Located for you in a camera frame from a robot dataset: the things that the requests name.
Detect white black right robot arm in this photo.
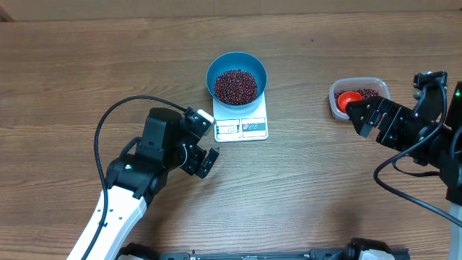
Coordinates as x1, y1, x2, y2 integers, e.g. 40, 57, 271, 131
346, 79, 461, 259

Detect blue bowl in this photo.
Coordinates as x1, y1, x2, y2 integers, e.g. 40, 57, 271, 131
206, 52, 268, 110

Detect white digital kitchen scale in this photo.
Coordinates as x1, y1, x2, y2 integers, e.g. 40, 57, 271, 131
213, 93, 269, 143

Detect red beans in bowl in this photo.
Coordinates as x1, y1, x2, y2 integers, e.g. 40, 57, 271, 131
214, 69, 258, 105

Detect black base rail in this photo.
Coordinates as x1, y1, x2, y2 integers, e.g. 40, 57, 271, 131
116, 238, 411, 260

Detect red beans in container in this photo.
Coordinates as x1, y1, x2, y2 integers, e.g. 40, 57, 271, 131
334, 88, 379, 108

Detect red plastic measuring scoop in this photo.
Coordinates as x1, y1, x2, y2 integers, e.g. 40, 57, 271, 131
337, 91, 363, 113

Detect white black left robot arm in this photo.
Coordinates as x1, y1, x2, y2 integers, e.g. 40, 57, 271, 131
69, 108, 219, 259

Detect clear plastic food container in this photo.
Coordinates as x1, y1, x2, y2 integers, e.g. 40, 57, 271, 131
328, 77, 391, 121

